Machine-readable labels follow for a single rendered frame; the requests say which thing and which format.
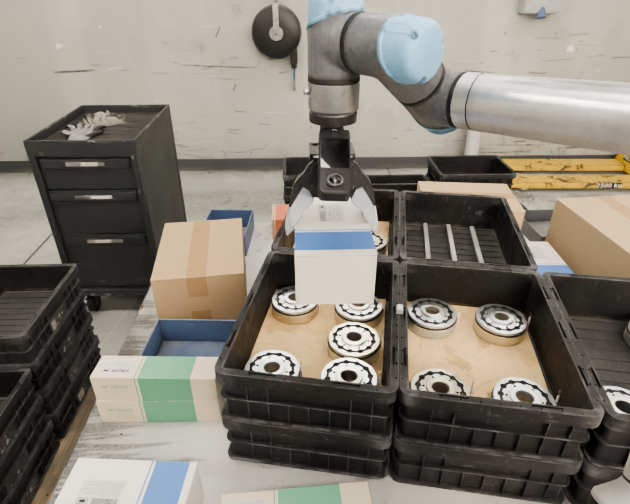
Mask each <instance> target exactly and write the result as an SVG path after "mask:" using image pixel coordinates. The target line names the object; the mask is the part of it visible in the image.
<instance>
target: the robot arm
mask: <svg viewBox="0 0 630 504"><path fill-rule="evenodd" d="M306 31H307V62H308V86H309V88H304V90H303V93H304V95H309V97H308V108H309V109H310V111H309V121H310V122H311V123H312V124H315V125H319V126H320V131H319V138H318V143H309V163H308V166H306V168H305V170H304V171H303V172H302V173H300V174H299V175H298V176H297V178H296V179H295V181H294V184H293V187H292V192H291V197H290V203H289V205H288V210H287V215H286V220H285V230H286V235H287V236H289V235H290V234H291V233H292V232H293V231H294V230H295V224H296V223H297V222H298V221H299V220H300V219H301V217H302V212H303V211H304V210H305V209H307V208H308V207H310V206H311V204H312V203H313V201H314V197H313V194H312V192H311V186H313V187H314V188H315V189H317V190H318V198H319V200H321V201H339V202H347V201H348V200H349V198H350V197H351V201H352V203H353V204H354V206H356V207H357V208H359V209H360V210H361V211H362V215H363V218H364V219H365V220H366V221H367V222H368V223H369V226H370V229H371V232H372V233H373V234H376V233H377V228H378V218H377V211H376V204H375V198H374V192H373V187H372V185H371V182H370V180H369V178H368V176H367V175H366V174H365V173H364V172H362V170H361V169H360V166H359V165H358V163H357V162H356V161H355V155H356V154H355V151H354V148H353V145H352V142H350V132H349V130H344V127H343V126H348V125H352V124H354V123H356V122H357V110H358V109H359V97H360V75H364V76H370V77H374V78H376V79H377V80H379V81H380V82H381V83H382V85H383V86H384V87H385V88H386V89H387V90H388V91H389V92H390V93H391V94H392V95H393V96H394V97H395V98H396V99H397V100H398V101H399V102H400V103H401V104H402V105H403V106H404V107H405V109H406V110H407V111H408V112H409V113H410V114H411V115H412V117H413V119H414V120H415V121H416V122H417V123H418V124H419V125H420V126H421V127H423V128H425V129H426V130H427V131H429V132H431V133H433V134H437V135H444V134H446V133H449V132H453V131H455V130H456V129H458V128H459V129H465V130H472V131H478V132H484V133H491V134H497V135H504V136H510V137H516V138H523V139H529V140H536V141H542V142H548V143H555V144H561V145H567V146H574V147H580V148H587V149H593V150H599V151H606V152H612V153H619V154H625V155H630V83H623V82H609V81H594V80H580V79H565V78H551V77H536V76H522V75H508V74H493V73H479V72H462V71H451V70H448V69H446V67H445V66H444V64H443V63H442V57H443V53H444V41H443V40H442V35H443V33H442V30H441V28H440V26H439V25H438V23H437V22H436V21H434V20H433V19H431V18H428V17H420V16H416V15H414V14H410V13H399V14H387V13H371V12H365V9H364V8H363V0H309V1H308V18H307V25H306ZM317 145H318V146H317ZM352 187H354V189H353V191H352V193H351V189H352ZM350 194H351V195H350ZM587 504H630V453H629V456H628V459H627V463H626V466H625V469H624V472H623V475H622V476H621V477H619V478H618V479H615V480H612V481H609V482H606V483H603V484H600V485H597V486H594V487H593V489H592V490H591V493H590V496H589V500H588V503H587Z"/></svg>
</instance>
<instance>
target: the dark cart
mask: <svg viewBox="0 0 630 504"><path fill-rule="evenodd" d="M107 110H108V111H109V112H110V113H120V114H124V115H126V117H125V119H124V120H122V121H124V122H126V123H122V124H117V125H112V126H107V127H106V128H102V129H101V130H103V132H102V133H100V134H98V135H95V136H93V137H90V138H88V139H87V140H68V139H69V136H67V135H64V134H63V133H62V131H63V130H68V132H70V131H71V129H70V128H68V129H65V128H64V127H65V126H66V125H73V126H75V125H76V124H78V123H79V122H80V121H82V119H83V118H85V120H86V116H87V115H91V116H92V117H94V114H95V113H97V112H104V113H106V111H107ZM75 128H76V129H77V128H78V127H76V126H75ZM23 144H24V147H25V150H26V153H27V156H28V159H29V162H30V165H31V168H32V171H33V175H34V178H35V181H36V184H37V187H38V190H39V193H40V196H41V200H42V203H43V206H44V209H45V212H46V215H47V218H48V222H49V225H50V228H51V231H52V234H53V237H54V240H55V243H56V247H57V250H58V253H59V256H60V259H61V262H62V264H76V265H77V268H78V273H77V274H76V277H77V278H79V279H80V281H79V282H78V283H79V287H80V288H83V289H84V291H85V294H86V296H87V298H86V299H85V300H87V307H88V309H89V311H98V310H99V308H100V305H101V297H100V296H128V295H146V294H147V292H148V289H149V287H150V285H151V282H150V280H151V276H152V272H153V268H154V264H155V260H156V256H157V253H158V249H159V245H160V241H161V237H162V233H163V229H164V226H165V223H177V222H187V217H186V211H185V204H184V198H183V191H182V185H181V178H180V171H179V165H178V158H177V152H176V145H175V139H174V132H173V126H172V119H171V113H170V106H169V104H150V105H80V106H79V107H77V108H76V109H74V110H72V111H71V112H69V113H68V114H66V115H64V116H63V117H61V118H60V119H58V120H56V121H55V122H53V123H51V124H50V125H48V126H47V127H45V128H43V129H42V130H40V131H38V132H37V133H35V134H34V135H32V136H30V137H29V138H27V139H26V140H24V141H23Z"/></svg>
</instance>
